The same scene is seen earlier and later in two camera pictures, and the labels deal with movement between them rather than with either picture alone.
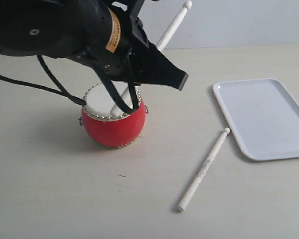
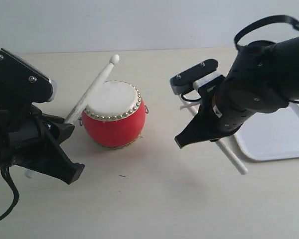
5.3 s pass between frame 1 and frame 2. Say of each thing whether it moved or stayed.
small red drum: stayed
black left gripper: moved
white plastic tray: stayed
